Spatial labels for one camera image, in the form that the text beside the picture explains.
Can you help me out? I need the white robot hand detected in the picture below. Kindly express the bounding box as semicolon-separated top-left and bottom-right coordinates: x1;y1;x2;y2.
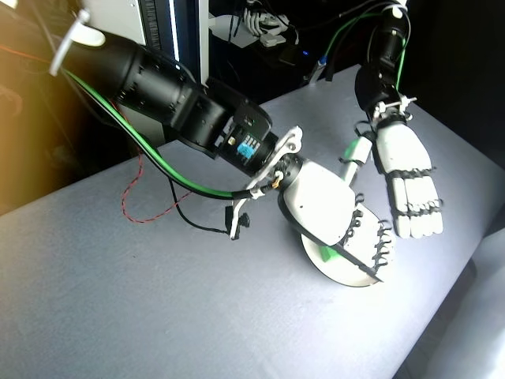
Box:
339;117;446;240
277;159;396;284

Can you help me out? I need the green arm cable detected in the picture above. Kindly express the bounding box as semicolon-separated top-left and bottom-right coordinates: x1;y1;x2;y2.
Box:
324;10;410;92
62;70;253;198

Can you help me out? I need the small white adapter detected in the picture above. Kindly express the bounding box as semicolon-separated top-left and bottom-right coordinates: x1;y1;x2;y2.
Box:
258;34;287;48

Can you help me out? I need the spare white robot hand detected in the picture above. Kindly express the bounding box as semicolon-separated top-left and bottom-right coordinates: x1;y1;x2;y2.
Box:
242;6;289;36

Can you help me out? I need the white round plate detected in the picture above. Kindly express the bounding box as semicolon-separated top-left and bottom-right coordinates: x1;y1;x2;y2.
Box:
300;232;382;288

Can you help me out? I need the grey table cloth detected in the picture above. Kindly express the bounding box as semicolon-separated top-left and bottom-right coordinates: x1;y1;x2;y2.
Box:
0;65;505;379

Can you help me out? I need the thin red cable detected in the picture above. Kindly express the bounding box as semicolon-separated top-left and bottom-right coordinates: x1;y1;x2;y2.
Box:
120;100;194;223

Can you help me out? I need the thin black cable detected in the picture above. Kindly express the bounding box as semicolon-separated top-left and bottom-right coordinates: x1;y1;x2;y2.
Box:
167;177;234;235

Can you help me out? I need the white box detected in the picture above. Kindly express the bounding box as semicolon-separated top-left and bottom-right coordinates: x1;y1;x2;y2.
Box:
208;13;261;48

